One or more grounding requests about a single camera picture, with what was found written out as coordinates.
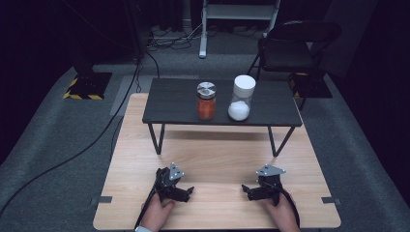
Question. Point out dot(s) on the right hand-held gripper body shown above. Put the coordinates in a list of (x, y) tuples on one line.
[(270, 188)]

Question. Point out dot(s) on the grey tape mark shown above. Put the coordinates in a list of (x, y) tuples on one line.
[(330, 200), (103, 199)]

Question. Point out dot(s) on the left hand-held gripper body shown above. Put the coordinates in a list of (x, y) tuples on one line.
[(166, 183)]

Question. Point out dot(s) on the white metal stand frame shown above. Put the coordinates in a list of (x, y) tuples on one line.
[(203, 38)]

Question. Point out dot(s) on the person's right hand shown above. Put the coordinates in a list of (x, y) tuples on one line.
[(283, 216)]

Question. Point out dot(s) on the person's left hand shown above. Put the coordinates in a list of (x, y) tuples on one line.
[(156, 214)]

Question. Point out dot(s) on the black shelf with metal legs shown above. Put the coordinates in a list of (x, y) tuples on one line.
[(174, 103)]

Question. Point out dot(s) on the black folding chair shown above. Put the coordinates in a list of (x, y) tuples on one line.
[(290, 53)]

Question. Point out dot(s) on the orange spice jar silver lid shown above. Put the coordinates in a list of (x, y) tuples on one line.
[(206, 108)]

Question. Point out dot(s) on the clear jar white lid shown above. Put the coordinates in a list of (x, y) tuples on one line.
[(239, 111)]

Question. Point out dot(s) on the dark stand post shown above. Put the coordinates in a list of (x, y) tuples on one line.
[(138, 32)]

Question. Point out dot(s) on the black stand base hazard stripes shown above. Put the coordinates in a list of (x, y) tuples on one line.
[(90, 85), (317, 87)]

